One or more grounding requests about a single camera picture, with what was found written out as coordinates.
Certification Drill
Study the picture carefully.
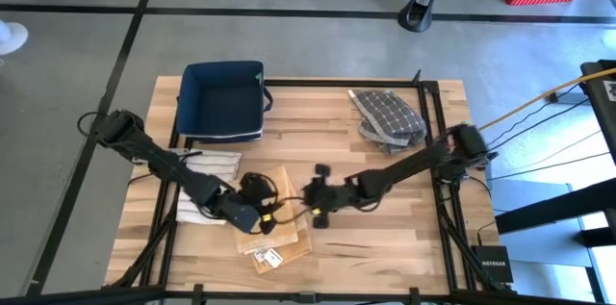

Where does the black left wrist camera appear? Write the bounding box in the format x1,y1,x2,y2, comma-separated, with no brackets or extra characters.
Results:
239,172,271,205

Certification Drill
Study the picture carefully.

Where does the white round-based stand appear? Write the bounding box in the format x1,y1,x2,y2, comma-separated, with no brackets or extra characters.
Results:
0,19,29,56

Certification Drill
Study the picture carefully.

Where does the black left camera cable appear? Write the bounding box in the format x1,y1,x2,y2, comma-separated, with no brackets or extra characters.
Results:
249,172,309,227

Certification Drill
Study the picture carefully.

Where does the black desk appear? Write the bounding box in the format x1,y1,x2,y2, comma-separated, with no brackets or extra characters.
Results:
495,58,616,248

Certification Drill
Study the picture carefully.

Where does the navy fabric basket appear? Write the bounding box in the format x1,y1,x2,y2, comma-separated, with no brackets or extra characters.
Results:
175,60,274,145

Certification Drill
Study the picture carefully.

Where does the white pink-striped towel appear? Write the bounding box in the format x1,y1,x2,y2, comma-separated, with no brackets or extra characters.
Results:
175,149,244,226

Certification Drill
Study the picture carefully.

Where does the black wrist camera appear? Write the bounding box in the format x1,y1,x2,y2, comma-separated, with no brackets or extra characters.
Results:
314,164,333,187
239,172,271,205

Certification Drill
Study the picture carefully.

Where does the grey power adapter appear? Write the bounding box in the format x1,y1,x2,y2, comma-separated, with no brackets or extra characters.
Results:
548,90,591,106

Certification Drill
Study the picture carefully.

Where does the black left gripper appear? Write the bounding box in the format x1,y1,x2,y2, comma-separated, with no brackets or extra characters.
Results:
218,193,278,236

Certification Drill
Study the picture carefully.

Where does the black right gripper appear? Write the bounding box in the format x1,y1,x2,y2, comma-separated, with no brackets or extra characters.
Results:
302,177,360,230

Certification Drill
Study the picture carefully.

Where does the grey checked towel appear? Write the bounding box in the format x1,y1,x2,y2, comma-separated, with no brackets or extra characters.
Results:
347,88,428,157

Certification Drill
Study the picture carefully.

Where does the black Netgear switch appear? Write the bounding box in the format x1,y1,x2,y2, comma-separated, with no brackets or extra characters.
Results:
470,244,515,286

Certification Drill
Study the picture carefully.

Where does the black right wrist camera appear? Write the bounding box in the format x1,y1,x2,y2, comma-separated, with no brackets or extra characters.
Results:
314,164,333,187

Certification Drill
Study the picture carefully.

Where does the yellow cable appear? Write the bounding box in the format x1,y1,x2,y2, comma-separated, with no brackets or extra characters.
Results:
478,66,616,132

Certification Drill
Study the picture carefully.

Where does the black floor cable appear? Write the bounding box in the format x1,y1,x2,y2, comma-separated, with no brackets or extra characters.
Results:
485,149,612,182

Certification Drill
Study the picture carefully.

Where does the black aluminium table frame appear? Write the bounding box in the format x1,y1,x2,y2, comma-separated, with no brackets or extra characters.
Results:
0,68,616,305

